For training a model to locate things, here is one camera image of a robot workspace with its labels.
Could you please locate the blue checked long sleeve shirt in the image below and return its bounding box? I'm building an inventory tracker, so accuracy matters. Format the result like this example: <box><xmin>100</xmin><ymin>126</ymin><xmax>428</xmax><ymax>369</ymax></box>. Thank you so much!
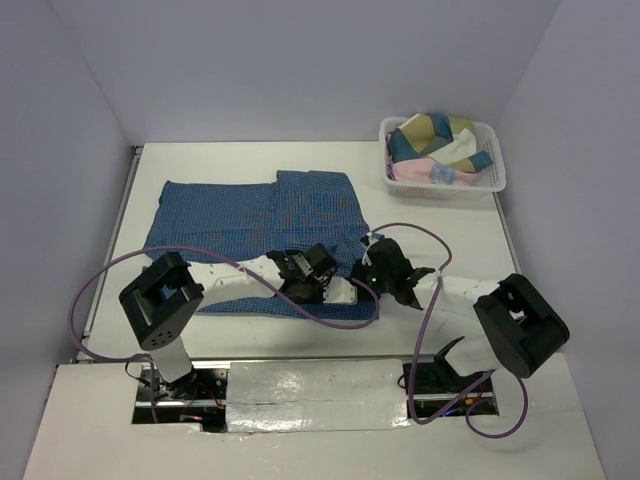
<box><xmin>140</xmin><ymin>169</ymin><xmax>382</xmax><ymax>322</ymax></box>

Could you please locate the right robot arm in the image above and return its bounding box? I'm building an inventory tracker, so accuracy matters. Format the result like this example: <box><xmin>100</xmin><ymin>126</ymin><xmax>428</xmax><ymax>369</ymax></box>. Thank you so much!
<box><xmin>351</xmin><ymin>234</ymin><xmax>570</xmax><ymax>391</ymax></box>

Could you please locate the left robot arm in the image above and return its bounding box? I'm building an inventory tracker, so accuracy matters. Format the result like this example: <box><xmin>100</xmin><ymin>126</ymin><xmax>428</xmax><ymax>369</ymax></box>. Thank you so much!
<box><xmin>119</xmin><ymin>244</ymin><xmax>337</xmax><ymax>399</ymax></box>

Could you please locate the pink shirt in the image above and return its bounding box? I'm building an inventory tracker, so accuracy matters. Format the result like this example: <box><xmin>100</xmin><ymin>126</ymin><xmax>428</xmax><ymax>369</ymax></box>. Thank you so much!
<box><xmin>387</xmin><ymin>129</ymin><xmax>493</xmax><ymax>186</ymax></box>

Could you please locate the silver foil tape panel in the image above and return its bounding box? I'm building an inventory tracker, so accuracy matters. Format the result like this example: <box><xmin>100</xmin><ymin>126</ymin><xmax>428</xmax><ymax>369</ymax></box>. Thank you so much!
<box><xmin>225</xmin><ymin>359</ymin><xmax>409</xmax><ymax>434</ymax></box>

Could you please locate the white plastic laundry basket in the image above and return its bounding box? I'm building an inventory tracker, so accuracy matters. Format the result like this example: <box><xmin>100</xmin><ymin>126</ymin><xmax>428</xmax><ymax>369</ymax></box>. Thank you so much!
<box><xmin>379</xmin><ymin>114</ymin><xmax>506</xmax><ymax>200</ymax></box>

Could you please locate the teal tan patterned shirt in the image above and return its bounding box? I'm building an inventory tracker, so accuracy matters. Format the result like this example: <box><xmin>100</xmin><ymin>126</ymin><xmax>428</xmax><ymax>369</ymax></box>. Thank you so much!
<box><xmin>387</xmin><ymin>114</ymin><xmax>493</xmax><ymax>174</ymax></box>

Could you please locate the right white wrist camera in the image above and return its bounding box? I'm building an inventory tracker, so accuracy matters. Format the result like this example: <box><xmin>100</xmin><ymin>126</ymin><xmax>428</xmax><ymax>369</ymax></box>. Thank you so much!
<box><xmin>360</xmin><ymin>232</ymin><xmax>385</xmax><ymax>266</ymax></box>

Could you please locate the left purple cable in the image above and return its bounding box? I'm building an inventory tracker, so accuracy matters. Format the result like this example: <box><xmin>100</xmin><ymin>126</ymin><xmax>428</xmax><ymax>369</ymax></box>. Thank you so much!
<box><xmin>67</xmin><ymin>244</ymin><xmax>382</xmax><ymax>424</ymax></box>

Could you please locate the purple cable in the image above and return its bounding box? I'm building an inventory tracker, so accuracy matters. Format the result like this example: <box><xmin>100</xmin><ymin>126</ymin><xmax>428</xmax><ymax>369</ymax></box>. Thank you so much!
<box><xmin>369</xmin><ymin>222</ymin><xmax>530</xmax><ymax>440</ymax></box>
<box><xmin>67</xmin><ymin>244</ymin><xmax>382</xmax><ymax>424</ymax></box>

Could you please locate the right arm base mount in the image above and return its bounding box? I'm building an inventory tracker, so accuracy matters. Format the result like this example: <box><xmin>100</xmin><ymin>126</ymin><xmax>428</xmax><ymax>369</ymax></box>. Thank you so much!
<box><xmin>414</xmin><ymin>337</ymin><xmax>498</xmax><ymax>417</ymax></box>

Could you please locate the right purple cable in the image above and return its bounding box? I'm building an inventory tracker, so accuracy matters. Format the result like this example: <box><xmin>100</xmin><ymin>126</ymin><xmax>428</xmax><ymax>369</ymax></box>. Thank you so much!
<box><xmin>369</xmin><ymin>222</ymin><xmax>530</xmax><ymax>440</ymax></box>

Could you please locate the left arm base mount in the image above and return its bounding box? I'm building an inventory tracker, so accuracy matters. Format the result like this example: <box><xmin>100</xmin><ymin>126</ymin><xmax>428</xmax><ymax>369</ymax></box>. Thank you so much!
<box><xmin>126</xmin><ymin>365</ymin><xmax>229</xmax><ymax>433</ymax></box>

